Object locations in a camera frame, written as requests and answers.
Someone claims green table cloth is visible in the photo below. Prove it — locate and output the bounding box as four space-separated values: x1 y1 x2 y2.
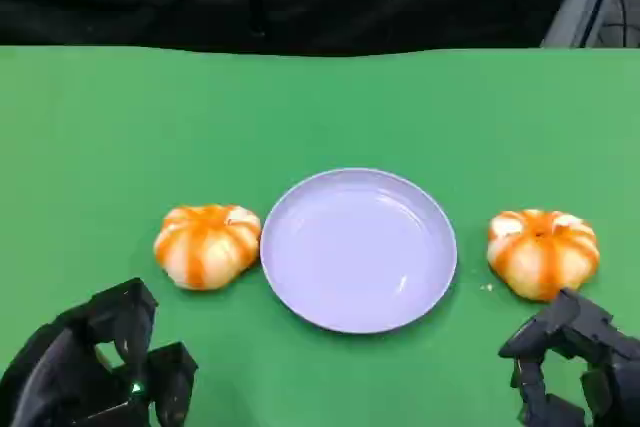
0 44 640 427

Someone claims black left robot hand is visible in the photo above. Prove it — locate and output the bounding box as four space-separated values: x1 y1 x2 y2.
0 276 200 427

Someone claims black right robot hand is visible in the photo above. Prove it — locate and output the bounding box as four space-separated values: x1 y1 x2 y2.
498 287 640 427

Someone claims lilac plate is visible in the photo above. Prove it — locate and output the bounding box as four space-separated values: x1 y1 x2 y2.
259 167 459 336

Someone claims orange white toy bread roll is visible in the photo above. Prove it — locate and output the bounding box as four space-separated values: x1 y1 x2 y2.
487 208 601 303
152 203 263 292

